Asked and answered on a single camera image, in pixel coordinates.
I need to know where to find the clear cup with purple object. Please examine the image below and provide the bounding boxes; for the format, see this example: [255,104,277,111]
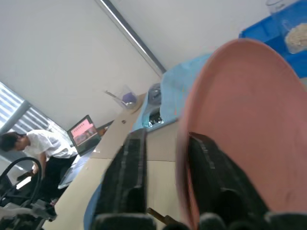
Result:
[104,84,140,115]

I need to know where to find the pink plate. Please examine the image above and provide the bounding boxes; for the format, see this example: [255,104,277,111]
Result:
[176,38,307,230]

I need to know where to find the silver laptop keyboard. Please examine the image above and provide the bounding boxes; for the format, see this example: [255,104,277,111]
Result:
[57,153,93,190]

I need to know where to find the grey round container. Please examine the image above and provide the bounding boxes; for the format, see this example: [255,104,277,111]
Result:
[146,82,162,109]

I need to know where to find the open black laptop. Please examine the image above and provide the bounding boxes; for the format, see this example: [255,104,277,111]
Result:
[67,114,103,157]

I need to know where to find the blue plastic crate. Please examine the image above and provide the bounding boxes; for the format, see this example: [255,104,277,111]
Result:
[238,0,307,79]

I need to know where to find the clear jar with beige contents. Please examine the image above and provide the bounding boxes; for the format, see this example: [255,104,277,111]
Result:
[283,20,307,55]

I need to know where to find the grey robot body part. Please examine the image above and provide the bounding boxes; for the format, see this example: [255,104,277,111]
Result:
[0,198,58,230]

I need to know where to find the window blinds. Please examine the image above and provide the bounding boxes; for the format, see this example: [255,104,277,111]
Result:
[0,81,60,135]

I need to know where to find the clear glass container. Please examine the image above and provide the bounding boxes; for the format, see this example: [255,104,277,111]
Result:
[265,0,299,13]

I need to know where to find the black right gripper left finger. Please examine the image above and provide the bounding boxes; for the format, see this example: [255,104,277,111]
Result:
[94,128,147,216]

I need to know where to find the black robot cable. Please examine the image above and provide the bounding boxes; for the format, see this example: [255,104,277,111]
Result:
[0,157,43,207]

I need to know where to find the grey metal wall strip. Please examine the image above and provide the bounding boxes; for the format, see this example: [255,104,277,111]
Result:
[94,0,167,74]

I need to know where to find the blue plate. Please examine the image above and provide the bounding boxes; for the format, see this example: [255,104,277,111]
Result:
[83,184,104,230]

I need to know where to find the person in white shirt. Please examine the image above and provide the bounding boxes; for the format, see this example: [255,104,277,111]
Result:
[0,129,79,204]

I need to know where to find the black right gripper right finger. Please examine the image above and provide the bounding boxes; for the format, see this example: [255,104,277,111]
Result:
[188,132,269,223]

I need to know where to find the light blue cloth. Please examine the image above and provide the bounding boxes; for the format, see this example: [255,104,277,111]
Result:
[130,53,214,133]

